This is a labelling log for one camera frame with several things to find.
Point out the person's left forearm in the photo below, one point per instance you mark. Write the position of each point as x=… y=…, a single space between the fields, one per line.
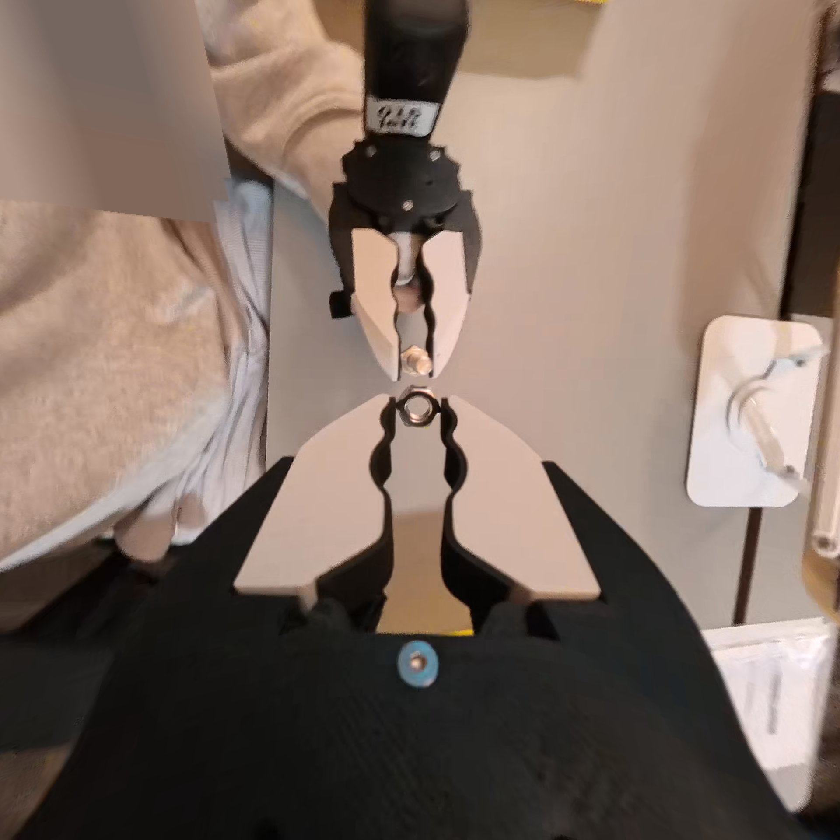
x=295 y=98

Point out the grey desk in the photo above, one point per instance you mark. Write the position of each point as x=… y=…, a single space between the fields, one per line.
x=590 y=229

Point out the white stand base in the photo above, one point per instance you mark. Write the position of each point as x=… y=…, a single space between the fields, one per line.
x=715 y=407

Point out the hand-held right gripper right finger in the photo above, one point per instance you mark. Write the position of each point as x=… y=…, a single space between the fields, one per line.
x=518 y=512

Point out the metal hex nut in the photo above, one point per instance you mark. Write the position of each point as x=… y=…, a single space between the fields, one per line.
x=408 y=420

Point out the person's left hand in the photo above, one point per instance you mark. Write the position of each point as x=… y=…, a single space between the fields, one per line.
x=408 y=296

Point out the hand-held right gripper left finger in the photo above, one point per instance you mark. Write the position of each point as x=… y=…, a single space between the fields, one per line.
x=315 y=512

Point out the person's torso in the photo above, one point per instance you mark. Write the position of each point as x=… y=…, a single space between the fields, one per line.
x=98 y=361

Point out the metal hex bolt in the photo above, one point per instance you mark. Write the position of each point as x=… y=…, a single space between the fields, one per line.
x=413 y=362

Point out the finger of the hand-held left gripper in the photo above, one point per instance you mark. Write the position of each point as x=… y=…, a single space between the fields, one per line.
x=373 y=295
x=451 y=295

